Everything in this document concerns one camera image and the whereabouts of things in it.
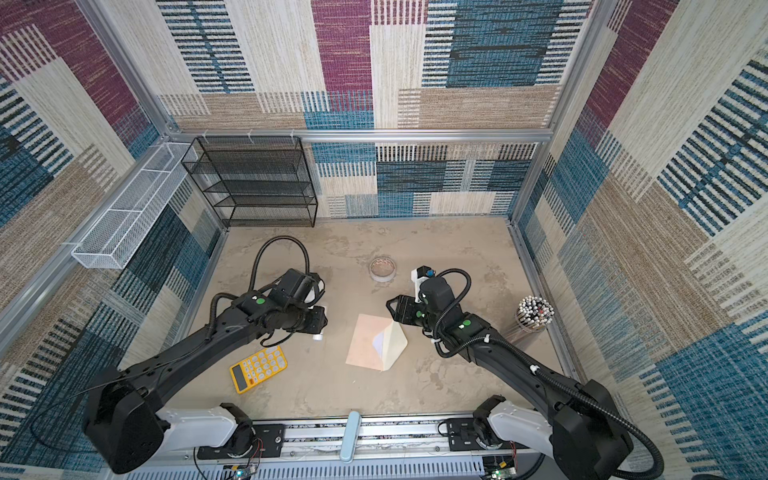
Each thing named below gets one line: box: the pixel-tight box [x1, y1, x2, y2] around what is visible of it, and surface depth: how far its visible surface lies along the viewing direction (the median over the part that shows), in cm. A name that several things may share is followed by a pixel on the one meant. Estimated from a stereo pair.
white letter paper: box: [372, 332, 384, 358], surface depth 91 cm
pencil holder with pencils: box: [507, 295, 555, 342], surface depth 77 cm
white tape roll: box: [369, 257, 396, 283], surface depth 107 cm
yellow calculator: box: [230, 345, 289, 394], surface depth 85 cm
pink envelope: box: [345, 314, 393, 371], surface depth 91 cm
